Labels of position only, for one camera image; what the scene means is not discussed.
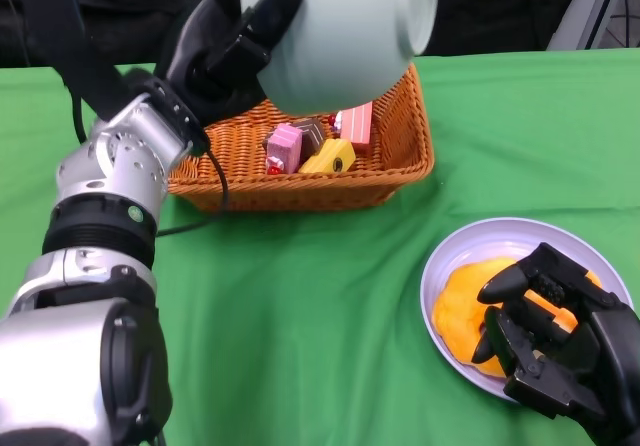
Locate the brown chocolate toy cake slice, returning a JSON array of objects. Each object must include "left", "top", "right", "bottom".
[{"left": 290, "top": 116, "right": 329, "bottom": 160}]

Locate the black camera cable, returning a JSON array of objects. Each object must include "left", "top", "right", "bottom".
[{"left": 72, "top": 93, "right": 231, "bottom": 238}]

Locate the pale grey bowl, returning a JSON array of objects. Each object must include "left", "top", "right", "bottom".
[{"left": 238, "top": 0, "right": 441, "bottom": 116}]

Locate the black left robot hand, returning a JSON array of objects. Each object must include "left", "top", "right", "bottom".
[{"left": 158, "top": 0, "right": 306, "bottom": 130}]

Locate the green tablecloth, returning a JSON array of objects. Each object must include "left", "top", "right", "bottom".
[{"left": 0, "top": 48, "right": 640, "bottom": 446}]

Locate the pink toy cake slice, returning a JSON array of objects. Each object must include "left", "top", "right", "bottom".
[{"left": 335, "top": 101, "right": 375, "bottom": 147}]

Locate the magenta toy cake slice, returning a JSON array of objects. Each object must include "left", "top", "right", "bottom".
[{"left": 264, "top": 122, "right": 304, "bottom": 175}]

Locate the orange wicker basket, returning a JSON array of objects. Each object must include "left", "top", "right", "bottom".
[{"left": 167, "top": 63, "right": 435, "bottom": 213}]

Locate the yellow toy cake slice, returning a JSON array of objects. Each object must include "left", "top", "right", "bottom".
[{"left": 298, "top": 137, "right": 357, "bottom": 175}]

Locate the grey metal frame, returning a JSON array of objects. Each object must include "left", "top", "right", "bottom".
[{"left": 547, "top": 0, "right": 640, "bottom": 52}]

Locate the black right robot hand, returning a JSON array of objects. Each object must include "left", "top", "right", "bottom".
[{"left": 472, "top": 241, "right": 640, "bottom": 446}]

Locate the thin cable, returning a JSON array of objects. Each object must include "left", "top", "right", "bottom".
[{"left": 0, "top": 0, "right": 31, "bottom": 67}]

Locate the yellow donut bread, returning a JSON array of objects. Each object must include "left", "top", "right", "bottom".
[{"left": 430, "top": 258, "right": 604, "bottom": 378}]

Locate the black backdrop cloth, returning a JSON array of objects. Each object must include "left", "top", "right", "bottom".
[{"left": 0, "top": 0, "right": 589, "bottom": 67}]

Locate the lavender plate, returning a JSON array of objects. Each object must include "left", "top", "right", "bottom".
[{"left": 419, "top": 216, "right": 635, "bottom": 403}]

